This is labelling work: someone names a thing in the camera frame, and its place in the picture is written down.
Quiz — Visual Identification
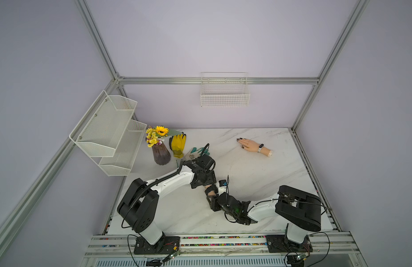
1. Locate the white wrist watch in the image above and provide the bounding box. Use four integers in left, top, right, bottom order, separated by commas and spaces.
257, 144, 264, 153

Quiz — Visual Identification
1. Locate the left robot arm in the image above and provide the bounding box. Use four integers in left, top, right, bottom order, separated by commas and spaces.
117, 154, 218, 246

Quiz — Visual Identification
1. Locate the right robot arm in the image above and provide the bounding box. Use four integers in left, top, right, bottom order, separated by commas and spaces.
205, 185, 326, 244

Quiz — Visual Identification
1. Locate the green white garden glove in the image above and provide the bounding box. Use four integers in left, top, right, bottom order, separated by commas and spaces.
177, 148, 210, 167

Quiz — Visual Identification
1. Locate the yellow black work glove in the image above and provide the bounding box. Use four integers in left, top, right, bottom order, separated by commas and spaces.
169, 132, 187, 159

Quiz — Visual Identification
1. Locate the yellow sunflower bouquet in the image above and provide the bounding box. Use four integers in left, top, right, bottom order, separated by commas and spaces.
145, 126, 182, 148

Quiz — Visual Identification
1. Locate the white two-tier mesh shelf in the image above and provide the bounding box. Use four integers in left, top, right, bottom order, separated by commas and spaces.
69, 91, 147, 176

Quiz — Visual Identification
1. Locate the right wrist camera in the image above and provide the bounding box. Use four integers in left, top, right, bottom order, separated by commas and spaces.
218, 180, 228, 195

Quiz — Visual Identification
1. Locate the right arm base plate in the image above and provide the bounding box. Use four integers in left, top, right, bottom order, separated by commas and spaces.
266, 235, 312, 253

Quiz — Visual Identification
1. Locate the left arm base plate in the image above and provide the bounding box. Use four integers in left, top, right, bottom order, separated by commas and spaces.
133, 236, 180, 255

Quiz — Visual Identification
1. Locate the white wire wall basket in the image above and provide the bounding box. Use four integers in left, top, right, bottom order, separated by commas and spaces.
200, 72, 251, 107

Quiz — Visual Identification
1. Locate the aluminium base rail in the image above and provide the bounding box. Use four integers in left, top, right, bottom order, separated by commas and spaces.
84, 231, 360, 258

